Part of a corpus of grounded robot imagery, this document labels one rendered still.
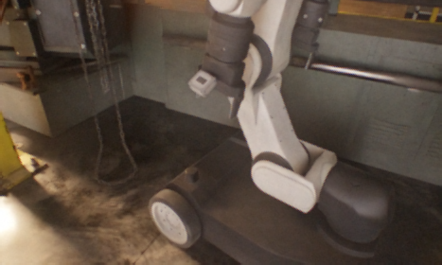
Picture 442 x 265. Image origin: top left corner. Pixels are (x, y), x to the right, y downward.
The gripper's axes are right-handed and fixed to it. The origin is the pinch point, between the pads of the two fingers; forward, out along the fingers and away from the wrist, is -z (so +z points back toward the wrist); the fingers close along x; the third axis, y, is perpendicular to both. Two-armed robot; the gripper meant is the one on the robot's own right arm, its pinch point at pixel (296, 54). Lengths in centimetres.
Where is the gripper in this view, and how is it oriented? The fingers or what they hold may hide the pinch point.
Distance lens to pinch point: 103.5
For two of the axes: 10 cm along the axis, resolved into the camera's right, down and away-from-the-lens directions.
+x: -7.8, -5.0, 3.9
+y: -6.0, 4.0, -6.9
